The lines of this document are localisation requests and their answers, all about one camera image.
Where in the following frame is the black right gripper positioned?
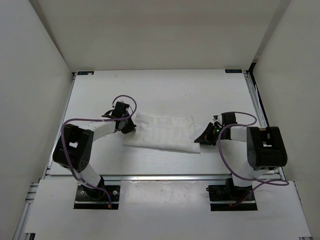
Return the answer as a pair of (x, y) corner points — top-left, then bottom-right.
(195, 122), (227, 146)

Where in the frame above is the blue right corner label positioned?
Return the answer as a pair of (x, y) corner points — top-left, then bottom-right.
(225, 69), (243, 74)

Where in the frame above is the blue left corner label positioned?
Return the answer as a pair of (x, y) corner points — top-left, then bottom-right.
(77, 71), (95, 76)

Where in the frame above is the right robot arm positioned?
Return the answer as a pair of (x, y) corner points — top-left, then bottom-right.
(194, 111), (288, 200)

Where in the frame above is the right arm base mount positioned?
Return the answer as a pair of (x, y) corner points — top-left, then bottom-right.
(206, 178), (258, 212)

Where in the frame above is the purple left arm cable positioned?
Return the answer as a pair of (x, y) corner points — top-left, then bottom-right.
(61, 95), (138, 208)

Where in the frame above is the aluminium front table rail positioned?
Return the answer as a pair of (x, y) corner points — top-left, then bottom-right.
(44, 172), (281, 181)

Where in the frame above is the blue corner label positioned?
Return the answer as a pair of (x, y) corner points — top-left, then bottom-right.
(225, 69), (243, 74)
(77, 71), (95, 76)

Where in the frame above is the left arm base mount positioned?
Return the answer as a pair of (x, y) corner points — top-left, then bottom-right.
(73, 183), (121, 210)

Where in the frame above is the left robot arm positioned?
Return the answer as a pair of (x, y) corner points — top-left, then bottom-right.
(52, 101), (136, 200)

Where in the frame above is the white pleated skirt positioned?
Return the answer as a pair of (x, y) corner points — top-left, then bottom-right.
(123, 112), (201, 154)

